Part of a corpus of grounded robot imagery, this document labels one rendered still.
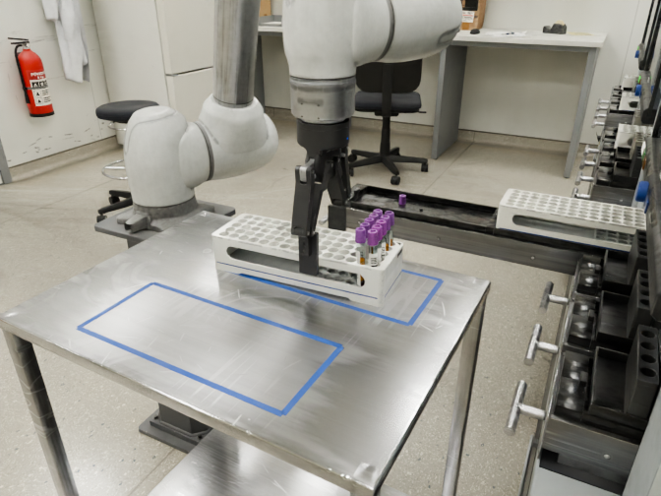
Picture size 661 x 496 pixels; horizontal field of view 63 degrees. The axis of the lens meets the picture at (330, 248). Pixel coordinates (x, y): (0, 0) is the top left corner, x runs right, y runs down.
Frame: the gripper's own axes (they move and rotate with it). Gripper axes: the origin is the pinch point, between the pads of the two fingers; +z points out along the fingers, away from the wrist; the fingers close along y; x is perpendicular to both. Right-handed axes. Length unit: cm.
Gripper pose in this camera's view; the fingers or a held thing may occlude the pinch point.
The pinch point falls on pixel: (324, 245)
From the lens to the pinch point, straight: 84.5
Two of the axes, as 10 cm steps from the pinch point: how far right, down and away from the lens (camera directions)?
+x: 9.1, 1.8, -3.6
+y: -4.0, 4.1, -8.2
